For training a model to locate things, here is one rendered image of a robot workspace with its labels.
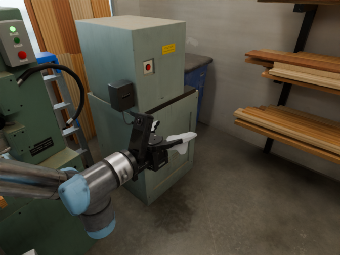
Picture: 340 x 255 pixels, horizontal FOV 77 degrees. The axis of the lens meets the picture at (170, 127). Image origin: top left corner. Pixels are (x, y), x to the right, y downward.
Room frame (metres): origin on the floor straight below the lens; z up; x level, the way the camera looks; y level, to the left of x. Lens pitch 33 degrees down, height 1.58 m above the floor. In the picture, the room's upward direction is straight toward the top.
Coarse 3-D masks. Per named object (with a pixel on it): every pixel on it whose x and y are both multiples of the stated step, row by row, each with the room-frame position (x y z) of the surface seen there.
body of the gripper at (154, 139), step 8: (152, 136) 0.47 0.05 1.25; (160, 136) 0.47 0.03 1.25; (152, 144) 0.43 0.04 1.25; (120, 152) 0.40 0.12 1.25; (128, 152) 0.40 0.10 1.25; (152, 152) 0.42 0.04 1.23; (160, 152) 0.45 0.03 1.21; (136, 160) 0.41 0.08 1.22; (144, 160) 0.42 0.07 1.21; (152, 160) 0.42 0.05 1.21; (160, 160) 0.43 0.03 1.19; (136, 168) 0.38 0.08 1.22; (144, 168) 0.41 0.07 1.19; (152, 168) 0.42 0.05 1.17; (136, 176) 0.39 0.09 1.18
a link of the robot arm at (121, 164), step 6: (108, 156) 0.39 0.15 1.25; (114, 156) 0.38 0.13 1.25; (120, 156) 0.38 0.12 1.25; (114, 162) 0.36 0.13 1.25; (120, 162) 0.37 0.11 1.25; (126, 162) 0.37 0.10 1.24; (114, 168) 0.35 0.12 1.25; (120, 168) 0.35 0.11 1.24; (126, 168) 0.36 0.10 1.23; (132, 168) 0.37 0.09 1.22; (120, 174) 0.35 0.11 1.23; (126, 174) 0.36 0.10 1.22; (132, 174) 0.37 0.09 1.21; (120, 180) 0.34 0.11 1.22; (126, 180) 0.36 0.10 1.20
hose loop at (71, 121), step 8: (48, 64) 0.98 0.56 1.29; (56, 64) 1.01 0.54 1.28; (24, 72) 0.89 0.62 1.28; (32, 72) 0.91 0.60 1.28; (72, 72) 1.07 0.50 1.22; (16, 80) 0.85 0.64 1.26; (24, 80) 0.87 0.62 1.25; (80, 80) 1.10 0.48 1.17; (80, 88) 1.10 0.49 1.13; (80, 96) 1.10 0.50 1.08; (80, 104) 1.09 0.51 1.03; (72, 120) 1.03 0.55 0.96
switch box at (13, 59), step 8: (0, 24) 0.86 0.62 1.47; (8, 24) 0.88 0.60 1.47; (16, 24) 0.90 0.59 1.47; (0, 32) 0.85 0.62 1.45; (8, 32) 0.87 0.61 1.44; (24, 32) 0.91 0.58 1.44; (0, 40) 0.85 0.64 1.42; (8, 40) 0.86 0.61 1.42; (24, 40) 0.91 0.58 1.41; (0, 48) 0.87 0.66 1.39; (8, 48) 0.85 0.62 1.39; (16, 48) 0.87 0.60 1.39; (24, 48) 0.90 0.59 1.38; (8, 56) 0.84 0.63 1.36; (16, 56) 0.87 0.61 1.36; (32, 56) 0.91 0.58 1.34; (8, 64) 0.86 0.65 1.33; (16, 64) 0.86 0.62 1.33
